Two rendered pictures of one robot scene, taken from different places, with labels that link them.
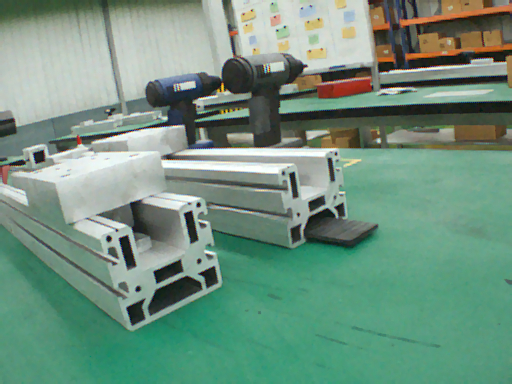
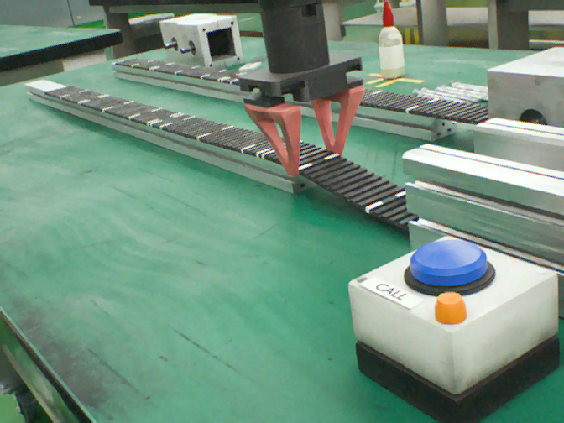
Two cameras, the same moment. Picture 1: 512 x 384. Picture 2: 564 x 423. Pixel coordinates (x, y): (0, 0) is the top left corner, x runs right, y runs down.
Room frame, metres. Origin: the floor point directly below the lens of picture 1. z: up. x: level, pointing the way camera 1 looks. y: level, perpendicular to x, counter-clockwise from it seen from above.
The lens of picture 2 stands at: (0.43, 0.65, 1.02)
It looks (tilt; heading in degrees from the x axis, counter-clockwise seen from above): 22 degrees down; 9
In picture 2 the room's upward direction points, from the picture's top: 9 degrees counter-clockwise
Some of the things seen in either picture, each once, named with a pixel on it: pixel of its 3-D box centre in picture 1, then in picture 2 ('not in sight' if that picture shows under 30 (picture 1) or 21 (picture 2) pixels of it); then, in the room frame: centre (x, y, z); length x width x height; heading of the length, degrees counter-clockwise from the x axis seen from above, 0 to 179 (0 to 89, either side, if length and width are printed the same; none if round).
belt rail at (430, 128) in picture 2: not in sight; (230, 86); (1.60, 0.88, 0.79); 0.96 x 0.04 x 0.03; 40
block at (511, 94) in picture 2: (66, 171); (554, 114); (1.10, 0.49, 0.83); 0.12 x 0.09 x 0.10; 130
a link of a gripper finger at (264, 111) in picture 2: not in sight; (296, 124); (1.09, 0.72, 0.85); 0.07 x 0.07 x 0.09; 40
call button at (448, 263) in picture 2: not in sight; (448, 268); (0.78, 0.62, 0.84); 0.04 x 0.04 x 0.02
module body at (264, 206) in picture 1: (144, 179); not in sight; (0.77, 0.19, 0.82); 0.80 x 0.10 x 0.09; 40
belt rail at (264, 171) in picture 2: not in sight; (124, 117); (1.48, 1.03, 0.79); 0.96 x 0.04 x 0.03; 40
